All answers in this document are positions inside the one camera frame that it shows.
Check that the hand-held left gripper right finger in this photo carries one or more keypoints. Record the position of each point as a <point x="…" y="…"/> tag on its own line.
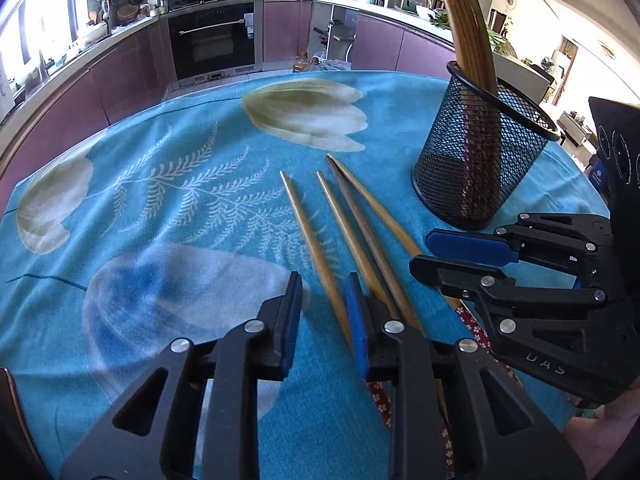
<point x="356" y="320"/>

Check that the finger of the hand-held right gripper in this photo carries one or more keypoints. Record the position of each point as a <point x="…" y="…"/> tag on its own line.
<point x="470" y="246"/>
<point x="450" y="275"/>

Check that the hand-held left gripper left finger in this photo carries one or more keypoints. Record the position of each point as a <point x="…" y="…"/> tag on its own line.
<point x="292" y="320"/>

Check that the black mesh utensil holder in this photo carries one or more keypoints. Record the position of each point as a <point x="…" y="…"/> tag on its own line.
<point x="480" y="170"/>

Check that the person's right forearm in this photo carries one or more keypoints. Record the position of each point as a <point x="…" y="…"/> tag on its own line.
<point x="605" y="440"/>

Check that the blue floral tablecloth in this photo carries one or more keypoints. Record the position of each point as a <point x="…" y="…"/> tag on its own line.
<point x="175" y="210"/>

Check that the pink kitchen base cabinet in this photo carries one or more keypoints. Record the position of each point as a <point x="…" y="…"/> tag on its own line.
<point x="100" y="80"/>
<point x="380" y="45"/>

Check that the clear plastic bag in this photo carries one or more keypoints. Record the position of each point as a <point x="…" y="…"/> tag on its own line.
<point x="337" y="65"/>

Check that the bunch of green vegetables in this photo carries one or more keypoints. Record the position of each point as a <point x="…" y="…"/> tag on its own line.
<point x="440" y="20"/>

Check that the black integrated stove with oven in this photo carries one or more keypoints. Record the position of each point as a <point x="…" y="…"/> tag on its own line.
<point x="210" y="35"/>

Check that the large kitchen window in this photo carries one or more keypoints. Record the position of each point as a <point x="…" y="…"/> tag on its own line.
<point x="30" y="35"/>

